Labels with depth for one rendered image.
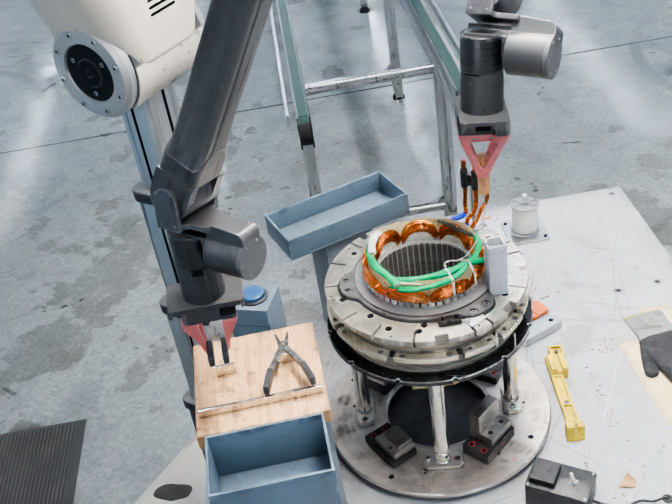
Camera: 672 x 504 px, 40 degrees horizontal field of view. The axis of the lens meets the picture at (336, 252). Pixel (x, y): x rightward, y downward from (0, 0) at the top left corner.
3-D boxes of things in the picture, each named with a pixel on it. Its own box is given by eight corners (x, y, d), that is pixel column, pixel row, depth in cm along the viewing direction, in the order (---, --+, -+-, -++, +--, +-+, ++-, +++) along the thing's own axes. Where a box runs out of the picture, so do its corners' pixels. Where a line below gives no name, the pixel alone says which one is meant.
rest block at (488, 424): (470, 435, 152) (468, 413, 149) (489, 415, 155) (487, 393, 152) (492, 447, 149) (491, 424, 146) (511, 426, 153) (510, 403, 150)
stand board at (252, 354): (333, 422, 128) (331, 409, 127) (200, 450, 128) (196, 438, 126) (314, 332, 145) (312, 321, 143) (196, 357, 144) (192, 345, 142)
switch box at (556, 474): (586, 521, 140) (587, 498, 137) (524, 504, 144) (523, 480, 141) (596, 491, 144) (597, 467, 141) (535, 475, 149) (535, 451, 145)
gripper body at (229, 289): (246, 310, 121) (236, 264, 117) (169, 324, 120) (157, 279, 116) (242, 282, 126) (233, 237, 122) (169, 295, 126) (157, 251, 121)
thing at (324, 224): (393, 285, 195) (379, 170, 178) (420, 311, 186) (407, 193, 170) (289, 330, 187) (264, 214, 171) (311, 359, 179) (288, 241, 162)
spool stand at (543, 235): (551, 239, 200) (551, 201, 194) (510, 247, 200) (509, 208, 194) (539, 218, 208) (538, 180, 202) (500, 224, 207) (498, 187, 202)
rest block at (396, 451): (395, 429, 156) (393, 420, 155) (414, 447, 152) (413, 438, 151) (375, 442, 154) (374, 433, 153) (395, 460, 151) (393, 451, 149)
